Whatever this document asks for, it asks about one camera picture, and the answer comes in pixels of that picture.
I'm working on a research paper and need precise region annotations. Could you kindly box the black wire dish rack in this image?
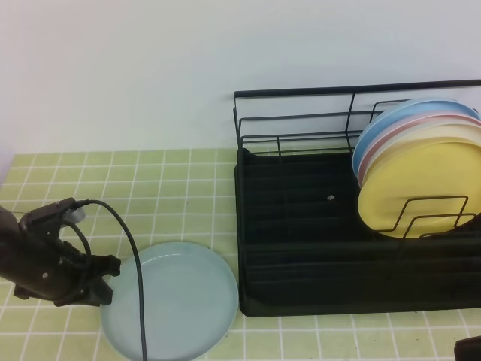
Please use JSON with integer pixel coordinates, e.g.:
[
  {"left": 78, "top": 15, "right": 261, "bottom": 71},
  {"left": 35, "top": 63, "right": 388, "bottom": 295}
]
[{"left": 234, "top": 80, "right": 480, "bottom": 317}]

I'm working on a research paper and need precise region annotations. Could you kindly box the blue plate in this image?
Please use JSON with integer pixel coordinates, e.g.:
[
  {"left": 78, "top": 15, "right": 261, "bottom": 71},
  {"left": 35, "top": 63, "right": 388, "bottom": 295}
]
[{"left": 352, "top": 98, "right": 480, "bottom": 176}]

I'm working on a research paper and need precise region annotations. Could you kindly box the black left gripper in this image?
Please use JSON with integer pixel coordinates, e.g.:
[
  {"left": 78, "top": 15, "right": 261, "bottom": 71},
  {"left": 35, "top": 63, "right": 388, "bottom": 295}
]
[{"left": 1, "top": 235, "right": 121, "bottom": 307}]

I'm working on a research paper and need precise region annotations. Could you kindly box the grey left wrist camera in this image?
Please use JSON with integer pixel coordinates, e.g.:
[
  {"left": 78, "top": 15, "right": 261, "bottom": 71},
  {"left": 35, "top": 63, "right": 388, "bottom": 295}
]
[{"left": 19, "top": 198, "right": 86, "bottom": 237}]

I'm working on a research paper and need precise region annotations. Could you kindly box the cream plate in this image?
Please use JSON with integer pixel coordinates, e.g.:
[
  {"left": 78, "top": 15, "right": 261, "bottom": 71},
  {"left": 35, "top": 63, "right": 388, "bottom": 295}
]
[{"left": 358, "top": 124, "right": 480, "bottom": 185}]

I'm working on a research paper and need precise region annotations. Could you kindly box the mint green plate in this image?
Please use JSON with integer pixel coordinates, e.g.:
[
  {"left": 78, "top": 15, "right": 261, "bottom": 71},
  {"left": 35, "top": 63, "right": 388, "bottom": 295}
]
[{"left": 101, "top": 241, "right": 239, "bottom": 360}]

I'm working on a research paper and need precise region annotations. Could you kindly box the pink plate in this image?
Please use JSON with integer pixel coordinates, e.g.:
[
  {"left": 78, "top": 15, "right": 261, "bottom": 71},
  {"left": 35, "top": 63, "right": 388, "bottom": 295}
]
[{"left": 356, "top": 112, "right": 480, "bottom": 184}]

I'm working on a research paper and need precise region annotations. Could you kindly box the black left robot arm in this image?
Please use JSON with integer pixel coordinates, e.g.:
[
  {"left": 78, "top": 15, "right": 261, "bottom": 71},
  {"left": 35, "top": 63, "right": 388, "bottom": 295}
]
[{"left": 1, "top": 198, "right": 121, "bottom": 307}]

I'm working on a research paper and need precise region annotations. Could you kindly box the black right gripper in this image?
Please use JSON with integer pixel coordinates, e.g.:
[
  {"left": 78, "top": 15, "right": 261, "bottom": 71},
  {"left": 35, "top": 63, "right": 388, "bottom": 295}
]
[{"left": 454, "top": 337, "right": 481, "bottom": 361}]

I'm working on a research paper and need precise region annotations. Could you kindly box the yellow plate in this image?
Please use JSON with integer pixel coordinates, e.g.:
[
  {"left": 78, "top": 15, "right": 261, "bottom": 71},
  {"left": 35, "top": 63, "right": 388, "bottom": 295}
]
[{"left": 358, "top": 142, "right": 480, "bottom": 238}]

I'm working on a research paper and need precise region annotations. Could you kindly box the black camera cable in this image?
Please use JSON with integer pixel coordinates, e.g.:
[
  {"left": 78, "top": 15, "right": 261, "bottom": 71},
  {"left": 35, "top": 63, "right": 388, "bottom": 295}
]
[{"left": 62, "top": 199, "right": 150, "bottom": 361}]

